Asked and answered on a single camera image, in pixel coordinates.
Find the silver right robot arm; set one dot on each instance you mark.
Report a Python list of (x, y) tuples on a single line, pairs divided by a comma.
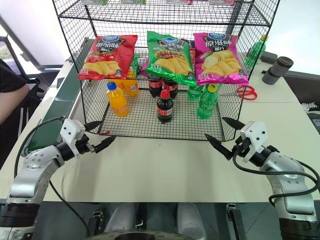
[(287, 170)]

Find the green soda bottle yellow cap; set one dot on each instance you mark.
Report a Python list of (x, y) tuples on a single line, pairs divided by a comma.
[(255, 52), (206, 102)]

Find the green potato chips bag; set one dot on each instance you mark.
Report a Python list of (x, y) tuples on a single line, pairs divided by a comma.
[(170, 60)]

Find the red pink snack package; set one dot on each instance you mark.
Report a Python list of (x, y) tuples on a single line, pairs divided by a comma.
[(180, 1)]

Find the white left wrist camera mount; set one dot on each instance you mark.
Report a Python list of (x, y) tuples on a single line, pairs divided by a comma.
[(71, 130)]

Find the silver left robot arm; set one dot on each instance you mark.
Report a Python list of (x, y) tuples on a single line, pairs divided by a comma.
[(32, 170)]

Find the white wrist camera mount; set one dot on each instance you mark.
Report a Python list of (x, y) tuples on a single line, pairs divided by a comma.
[(71, 130), (255, 132)]

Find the white rounded robot cover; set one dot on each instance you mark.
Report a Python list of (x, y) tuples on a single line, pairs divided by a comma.
[(191, 220)]

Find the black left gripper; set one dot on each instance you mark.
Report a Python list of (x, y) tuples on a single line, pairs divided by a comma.
[(82, 146)]

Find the person in black clothes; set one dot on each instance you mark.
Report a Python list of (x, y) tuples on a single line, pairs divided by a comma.
[(12, 100)]

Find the orange soda bottle blue cap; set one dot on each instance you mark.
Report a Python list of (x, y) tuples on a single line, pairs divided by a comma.
[(117, 102)]

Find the gray cylinder stack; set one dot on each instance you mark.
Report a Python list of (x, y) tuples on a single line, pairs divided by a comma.
[(277, 70)]

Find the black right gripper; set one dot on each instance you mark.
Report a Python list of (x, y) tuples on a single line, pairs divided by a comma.
[(241, 147)]

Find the gray box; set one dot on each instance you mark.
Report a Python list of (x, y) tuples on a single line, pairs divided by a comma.
[(268, 58)]

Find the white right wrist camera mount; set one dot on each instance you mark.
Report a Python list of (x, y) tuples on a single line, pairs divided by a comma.
[(255, 132)]

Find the green conveyor belt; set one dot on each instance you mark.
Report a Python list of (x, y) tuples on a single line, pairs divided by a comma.
[(65, 92)]

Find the cola bottle red cap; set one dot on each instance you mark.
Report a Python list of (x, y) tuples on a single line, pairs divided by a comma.
[(164, 107)]

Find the black printed mat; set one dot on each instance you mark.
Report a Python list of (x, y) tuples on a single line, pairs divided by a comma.
[(302, 90)]

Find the magenta potato chips bag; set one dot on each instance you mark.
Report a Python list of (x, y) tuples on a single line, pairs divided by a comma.
[(220, 60)]

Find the red potato chips bag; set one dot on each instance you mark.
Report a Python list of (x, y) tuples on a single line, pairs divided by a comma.
[(107, 57)]

